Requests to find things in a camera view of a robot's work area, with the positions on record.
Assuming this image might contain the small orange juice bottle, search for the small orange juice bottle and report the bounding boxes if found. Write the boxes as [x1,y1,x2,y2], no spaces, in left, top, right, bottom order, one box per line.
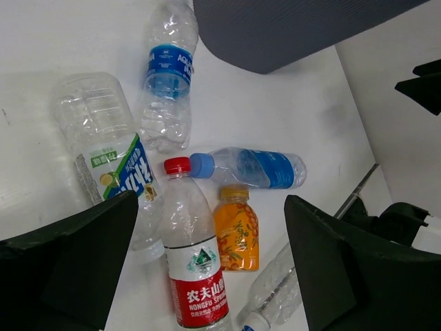
[214,184,260,272]

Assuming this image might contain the grey mesh waste bin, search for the grey mesh waste bin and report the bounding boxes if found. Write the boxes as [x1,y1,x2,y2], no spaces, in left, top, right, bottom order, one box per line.
[193,0,424,74]

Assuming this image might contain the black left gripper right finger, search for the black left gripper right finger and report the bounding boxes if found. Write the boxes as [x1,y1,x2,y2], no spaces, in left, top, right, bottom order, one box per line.
[284,195,440,330]

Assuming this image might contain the clear bottle blue cap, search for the clear bottle blue cap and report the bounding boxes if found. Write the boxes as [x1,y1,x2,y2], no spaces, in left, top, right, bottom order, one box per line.
[189,147,307,190]

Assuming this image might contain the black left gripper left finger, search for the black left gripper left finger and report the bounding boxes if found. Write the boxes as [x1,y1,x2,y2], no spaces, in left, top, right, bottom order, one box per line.
[1,191,139,330]

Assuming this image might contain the clear bottle green blue label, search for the clear bottle green blue label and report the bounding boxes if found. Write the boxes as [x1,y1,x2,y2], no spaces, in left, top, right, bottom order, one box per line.
[50,72,165,264]

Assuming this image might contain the clear bottle blue Aqua label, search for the clear bottle blue Aqua label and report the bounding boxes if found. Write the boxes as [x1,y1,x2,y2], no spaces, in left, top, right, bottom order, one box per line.
[140,1,199,154]

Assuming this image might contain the clear crushed unlabelled bottle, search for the clear crushed unlabelled bottle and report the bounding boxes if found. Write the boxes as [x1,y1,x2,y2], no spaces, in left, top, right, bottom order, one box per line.
[236,244,302,330]

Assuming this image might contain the clear bottle red cap label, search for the clear bottle red cap label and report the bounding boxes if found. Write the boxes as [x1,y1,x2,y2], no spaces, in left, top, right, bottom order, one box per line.
[160,157,233,330]

